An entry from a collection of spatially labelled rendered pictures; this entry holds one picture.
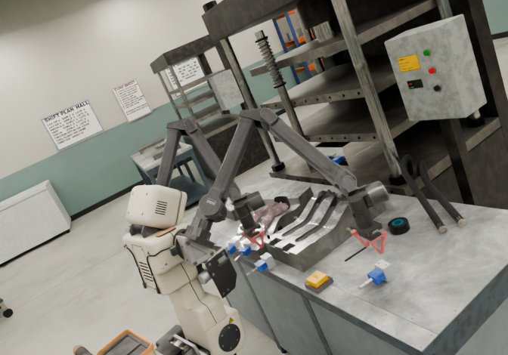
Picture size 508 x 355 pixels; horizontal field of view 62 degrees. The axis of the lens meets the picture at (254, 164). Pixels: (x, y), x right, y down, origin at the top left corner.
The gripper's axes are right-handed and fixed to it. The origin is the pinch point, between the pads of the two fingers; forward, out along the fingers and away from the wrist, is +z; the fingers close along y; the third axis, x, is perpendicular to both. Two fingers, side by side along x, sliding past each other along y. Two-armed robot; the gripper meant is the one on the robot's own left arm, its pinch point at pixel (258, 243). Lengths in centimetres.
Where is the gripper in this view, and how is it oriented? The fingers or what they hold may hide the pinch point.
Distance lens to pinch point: 184.6
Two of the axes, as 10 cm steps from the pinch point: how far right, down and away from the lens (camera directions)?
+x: -8.2, 4.6, -3.3
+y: -4.1, -0.7, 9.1
